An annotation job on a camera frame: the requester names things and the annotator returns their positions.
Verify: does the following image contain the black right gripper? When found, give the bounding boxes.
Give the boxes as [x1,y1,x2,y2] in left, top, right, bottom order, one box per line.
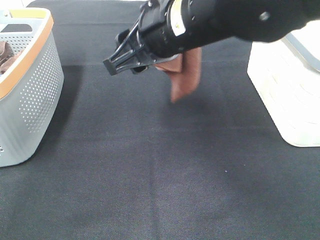
[103,23,178,76]

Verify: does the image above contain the brown microfibre towel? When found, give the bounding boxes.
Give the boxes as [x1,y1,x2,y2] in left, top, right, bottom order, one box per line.
[154,47,202,103]

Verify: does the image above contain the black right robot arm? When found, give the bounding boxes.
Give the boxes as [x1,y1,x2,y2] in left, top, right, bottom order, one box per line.
[103,0,320,75]

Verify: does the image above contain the grey perforated laundry basket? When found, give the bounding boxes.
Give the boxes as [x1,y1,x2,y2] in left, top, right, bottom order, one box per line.
[0,7,64,167]

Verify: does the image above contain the black table cloth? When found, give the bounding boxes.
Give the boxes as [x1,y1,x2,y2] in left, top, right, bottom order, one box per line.
[0,0,320,240]

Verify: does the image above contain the brown towels in basket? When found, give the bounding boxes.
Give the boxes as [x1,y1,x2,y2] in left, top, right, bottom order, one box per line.
[0,41,23,75]

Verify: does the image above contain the white woven storage basket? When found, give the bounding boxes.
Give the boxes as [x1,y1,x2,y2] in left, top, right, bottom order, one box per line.
[247,20,320,147]

